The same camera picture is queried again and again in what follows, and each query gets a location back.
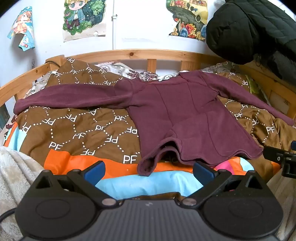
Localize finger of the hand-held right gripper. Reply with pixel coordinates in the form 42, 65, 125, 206
263, 146, 292, 163

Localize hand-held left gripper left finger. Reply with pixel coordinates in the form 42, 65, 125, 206
30, 160, 117, 207

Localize white wall pipe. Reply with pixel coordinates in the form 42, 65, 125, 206
111, 0, 117, 50

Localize floral white pillow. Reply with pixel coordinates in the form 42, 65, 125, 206
95, 61, 181, 82

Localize maroon long-sleeved sweater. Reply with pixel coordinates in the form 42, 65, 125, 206
14, 70, 295, 177

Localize wooden bed frame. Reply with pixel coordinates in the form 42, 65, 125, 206
0, 49, 296, 121

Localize yellow-green cloth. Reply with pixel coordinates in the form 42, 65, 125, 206
247, 77, 263, 99

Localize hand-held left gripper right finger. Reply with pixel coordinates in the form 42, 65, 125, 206
178, 161, 267, 207

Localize black puffer jacket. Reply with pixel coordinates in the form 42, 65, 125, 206
206, 0, 296, 80

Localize green cartoon figure wall poster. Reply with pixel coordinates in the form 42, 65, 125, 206
62, 0, 107, 42

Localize white fluffy blanket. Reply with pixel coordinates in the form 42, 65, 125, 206
0, 146, 47, 234

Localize colourful landscape wall poster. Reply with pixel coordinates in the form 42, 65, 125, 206
166, 0, 208, 42

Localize orange-haired cartoon wall poster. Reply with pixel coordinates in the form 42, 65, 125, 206
7, 6, 36, 52

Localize brown patterned quilt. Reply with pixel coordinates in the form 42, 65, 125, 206
3, 57, 295, 200

